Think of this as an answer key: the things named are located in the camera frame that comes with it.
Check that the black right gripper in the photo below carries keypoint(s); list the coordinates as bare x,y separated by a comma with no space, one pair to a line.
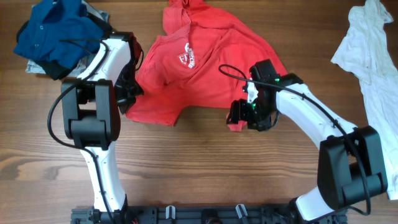
237,112

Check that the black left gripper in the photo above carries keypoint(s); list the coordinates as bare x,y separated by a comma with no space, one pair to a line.
131,90

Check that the red printed t-shirt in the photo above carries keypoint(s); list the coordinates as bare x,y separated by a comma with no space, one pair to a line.
181,68

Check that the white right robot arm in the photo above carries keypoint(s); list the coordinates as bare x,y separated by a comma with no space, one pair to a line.
351,168

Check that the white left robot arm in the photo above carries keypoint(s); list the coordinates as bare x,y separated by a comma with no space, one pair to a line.
92,105

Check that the blue polo shirt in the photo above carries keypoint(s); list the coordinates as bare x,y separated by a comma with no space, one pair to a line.
58,31

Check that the grey printed folded cloth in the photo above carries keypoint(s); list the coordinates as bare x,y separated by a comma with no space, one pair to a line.
79,67

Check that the white t-shirt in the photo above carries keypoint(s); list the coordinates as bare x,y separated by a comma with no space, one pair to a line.
363,52

